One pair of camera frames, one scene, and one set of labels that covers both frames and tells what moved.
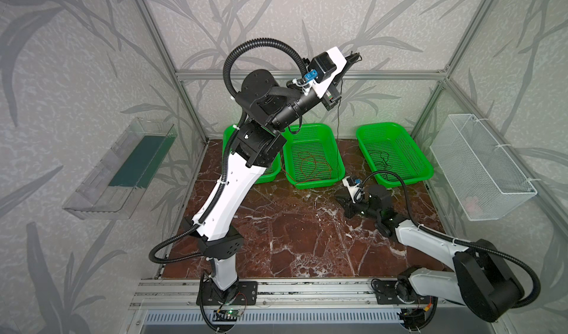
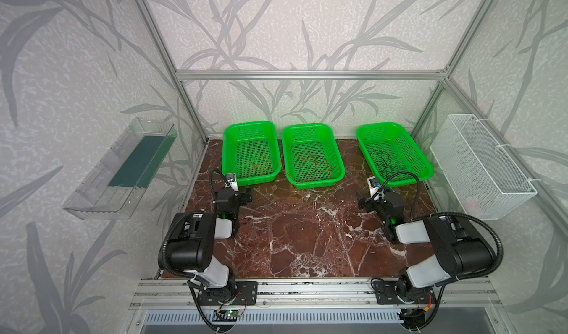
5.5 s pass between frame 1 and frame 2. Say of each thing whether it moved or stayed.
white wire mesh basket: stayed
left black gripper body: moved
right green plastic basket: stayed
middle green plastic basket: stayed
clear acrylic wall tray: stayed
